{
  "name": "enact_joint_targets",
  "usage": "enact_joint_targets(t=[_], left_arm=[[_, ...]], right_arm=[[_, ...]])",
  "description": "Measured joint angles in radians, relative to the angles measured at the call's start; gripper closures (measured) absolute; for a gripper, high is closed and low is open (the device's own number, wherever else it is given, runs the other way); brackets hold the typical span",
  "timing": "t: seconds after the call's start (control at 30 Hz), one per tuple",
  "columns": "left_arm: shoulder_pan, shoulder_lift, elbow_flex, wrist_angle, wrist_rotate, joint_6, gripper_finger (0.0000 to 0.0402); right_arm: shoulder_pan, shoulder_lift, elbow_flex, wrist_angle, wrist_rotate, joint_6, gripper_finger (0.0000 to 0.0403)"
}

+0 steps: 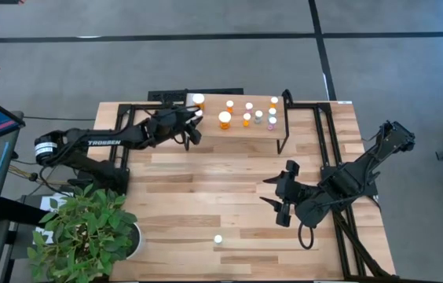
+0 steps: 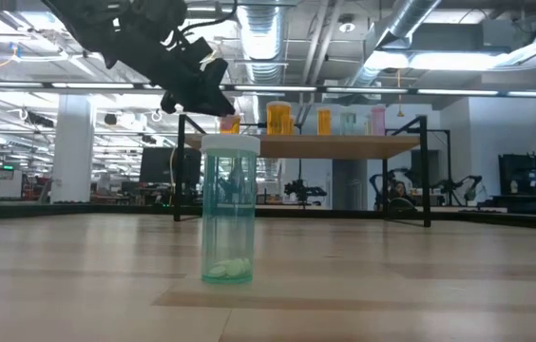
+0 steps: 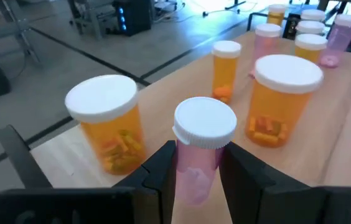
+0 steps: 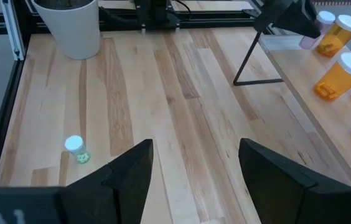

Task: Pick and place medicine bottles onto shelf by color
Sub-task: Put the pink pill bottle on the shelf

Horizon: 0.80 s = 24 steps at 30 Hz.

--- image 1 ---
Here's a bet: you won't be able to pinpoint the black equipment stand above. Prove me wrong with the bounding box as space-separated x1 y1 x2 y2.
0 196 53 283

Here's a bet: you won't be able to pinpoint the wooden shelf black metal legs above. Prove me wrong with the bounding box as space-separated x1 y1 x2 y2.
180 90 291 155

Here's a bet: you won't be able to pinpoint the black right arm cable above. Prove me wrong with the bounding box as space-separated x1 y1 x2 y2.
297 222 315 251

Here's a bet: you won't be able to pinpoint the black aluminium rig frame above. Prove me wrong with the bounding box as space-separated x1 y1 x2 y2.
109 89 399 282

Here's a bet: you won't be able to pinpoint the green plant in white pot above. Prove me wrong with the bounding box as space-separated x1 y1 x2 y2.
26 182 144 283

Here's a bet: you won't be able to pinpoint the large orange medicine bottle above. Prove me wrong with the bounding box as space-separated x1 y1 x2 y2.
191 93 207 111
218 110 233 130

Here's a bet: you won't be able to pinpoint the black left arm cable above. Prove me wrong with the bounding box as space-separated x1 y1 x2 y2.
142 105 192 147

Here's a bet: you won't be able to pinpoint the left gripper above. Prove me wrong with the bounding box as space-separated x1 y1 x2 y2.
154 103 204 147

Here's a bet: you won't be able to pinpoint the white printed sign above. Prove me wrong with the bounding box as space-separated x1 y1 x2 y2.
38 191 74 211

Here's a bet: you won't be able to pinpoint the yellow cable bundle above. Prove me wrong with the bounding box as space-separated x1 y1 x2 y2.
7 164 69 186

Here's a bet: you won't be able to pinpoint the black floor cable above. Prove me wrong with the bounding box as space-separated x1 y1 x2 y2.
23 115 97 122

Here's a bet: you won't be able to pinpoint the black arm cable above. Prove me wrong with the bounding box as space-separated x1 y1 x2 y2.
142 105 192 147
297 222 315 251

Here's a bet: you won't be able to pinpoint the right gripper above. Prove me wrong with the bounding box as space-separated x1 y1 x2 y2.
258 160 308 229

